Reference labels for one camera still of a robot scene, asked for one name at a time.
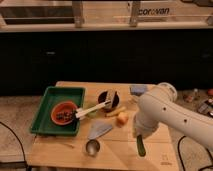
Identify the green pepper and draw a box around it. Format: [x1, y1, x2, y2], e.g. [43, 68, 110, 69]
[136, 135, 146, 157]

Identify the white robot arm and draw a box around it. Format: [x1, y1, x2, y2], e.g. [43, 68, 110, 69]
[133, 82, 213, 151]

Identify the dark round bowl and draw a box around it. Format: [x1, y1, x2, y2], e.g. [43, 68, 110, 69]
[98, 89, 119, 111]

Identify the yellow banana piece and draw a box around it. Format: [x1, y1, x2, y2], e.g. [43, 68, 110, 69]
[105, 106, 126, 117]

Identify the blue sponge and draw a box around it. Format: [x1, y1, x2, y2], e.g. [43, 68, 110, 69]
[130, 85, 147, 96]

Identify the yellow orange fruit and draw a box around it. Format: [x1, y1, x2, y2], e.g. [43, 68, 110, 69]
[116, 112, 129, 126]

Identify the grey blue cloth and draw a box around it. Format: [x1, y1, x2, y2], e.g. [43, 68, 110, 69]
[88, 120, 113, 139]

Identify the orange bowl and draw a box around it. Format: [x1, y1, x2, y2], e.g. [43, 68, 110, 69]
[50, 101, 78, 126]

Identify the wooden board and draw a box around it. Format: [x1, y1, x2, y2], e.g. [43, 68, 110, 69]
[25, 80, 181, 171]

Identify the green plastic tray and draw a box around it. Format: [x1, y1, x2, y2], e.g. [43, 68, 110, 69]
[30, 86, 85, 136]

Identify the white handled brush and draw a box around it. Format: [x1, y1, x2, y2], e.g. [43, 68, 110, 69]
[75, 100, 111, 118]

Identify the black cable right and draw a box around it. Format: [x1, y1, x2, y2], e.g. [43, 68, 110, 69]
[177, 134, 213, 171]

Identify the black cable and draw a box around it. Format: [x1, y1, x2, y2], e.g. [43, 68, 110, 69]
[0, 121, 33, 171]
[177, 134, 213, 171]

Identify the black cable left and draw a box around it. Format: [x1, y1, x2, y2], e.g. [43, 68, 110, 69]
[0, 121, 33, 171]

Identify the corovan sign rail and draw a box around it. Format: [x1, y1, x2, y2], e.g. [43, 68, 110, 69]
[0, 0, 213, 33]

